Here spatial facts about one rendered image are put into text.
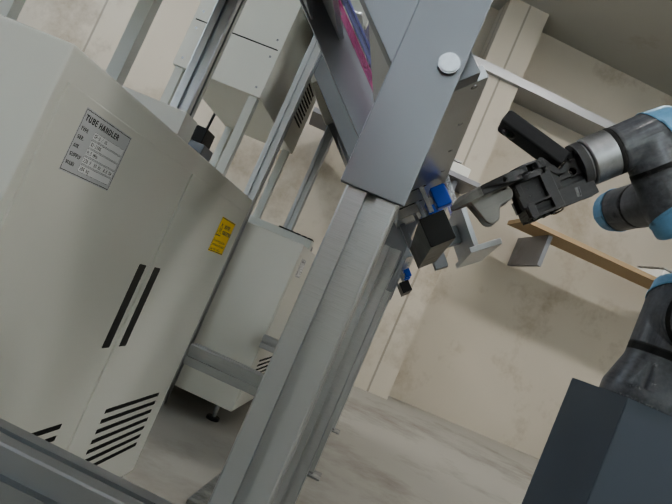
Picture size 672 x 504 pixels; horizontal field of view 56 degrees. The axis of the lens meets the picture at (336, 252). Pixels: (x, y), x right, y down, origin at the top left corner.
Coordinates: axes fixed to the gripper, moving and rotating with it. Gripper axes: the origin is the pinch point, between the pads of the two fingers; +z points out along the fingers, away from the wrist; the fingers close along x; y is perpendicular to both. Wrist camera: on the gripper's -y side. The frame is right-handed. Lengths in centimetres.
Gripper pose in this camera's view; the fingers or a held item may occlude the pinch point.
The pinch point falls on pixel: (457, 201)
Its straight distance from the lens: 99.7
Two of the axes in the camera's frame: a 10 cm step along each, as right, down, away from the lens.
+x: 0.8, 1.1, 9.9
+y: 3.8, 9.2, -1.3
